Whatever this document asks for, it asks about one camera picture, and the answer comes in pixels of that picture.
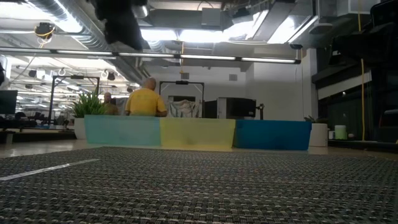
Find blue plastic bin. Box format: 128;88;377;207
233;119;313;151

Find long LED light bar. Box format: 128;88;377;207
0;46;302;65

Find silver ventilation duct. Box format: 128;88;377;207
27;0;152;83

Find white draped cloth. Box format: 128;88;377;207
167;99;201;118

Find hanging yellow cable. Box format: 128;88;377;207
356;0;366;141

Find black ceiling device yellow cable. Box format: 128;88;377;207
33;22;57;40

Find grassy plant in white pot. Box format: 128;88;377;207
70;89;109;141

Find black camera stand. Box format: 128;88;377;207
255;103;266;121

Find teal plastic bin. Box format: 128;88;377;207
83;114;162;147

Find yellow plastic bin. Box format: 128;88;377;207
159;117;236;152

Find black monitor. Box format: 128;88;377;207
0;90;19;115

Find black computer boxes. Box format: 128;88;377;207
203;96;257;120

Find grey woven mat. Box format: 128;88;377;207
0;146;398;224

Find succulent in white pot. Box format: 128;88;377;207
304;115;330;147

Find green white container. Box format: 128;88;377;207
334;124;348;141

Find grey ceiling box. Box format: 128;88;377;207
201;7;222;27

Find black frame rig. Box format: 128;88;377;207
159;80;205;118
48;74;101;125

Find black aluminium frame rail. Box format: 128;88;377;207
328;139;398;154
0;130;77;144

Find person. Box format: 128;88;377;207
124;77;169;118
102;91;121;116

